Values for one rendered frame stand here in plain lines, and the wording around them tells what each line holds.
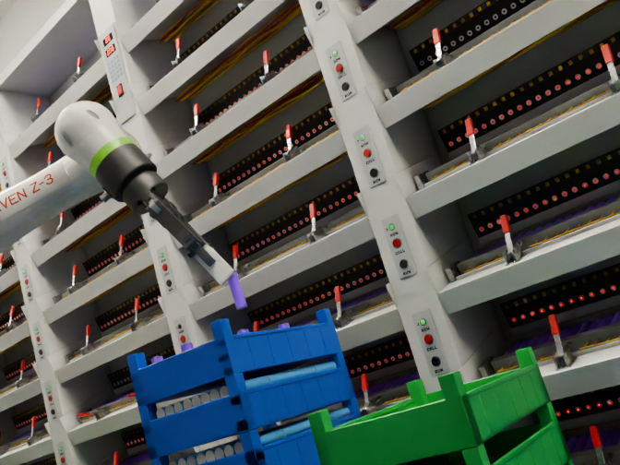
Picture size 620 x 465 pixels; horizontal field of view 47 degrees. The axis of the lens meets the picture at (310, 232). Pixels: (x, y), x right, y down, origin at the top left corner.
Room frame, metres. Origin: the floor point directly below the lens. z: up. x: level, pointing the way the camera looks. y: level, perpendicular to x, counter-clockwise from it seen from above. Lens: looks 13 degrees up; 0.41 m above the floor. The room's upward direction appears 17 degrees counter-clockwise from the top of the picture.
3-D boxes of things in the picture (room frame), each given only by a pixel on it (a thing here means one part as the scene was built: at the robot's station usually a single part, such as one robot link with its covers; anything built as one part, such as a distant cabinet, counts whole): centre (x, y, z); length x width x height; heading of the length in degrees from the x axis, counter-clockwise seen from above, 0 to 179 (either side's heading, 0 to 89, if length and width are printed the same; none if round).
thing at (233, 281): (1.17, 0.14, 0.62); 0.02 x 0.02 x 0.06
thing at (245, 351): (1.19, 0.17, 0.52); 0.30 x 0.20 x 0.08; 149
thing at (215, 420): (1.19, 0.17, 0.44); 0.30 x 0.20 x 0.08; 149
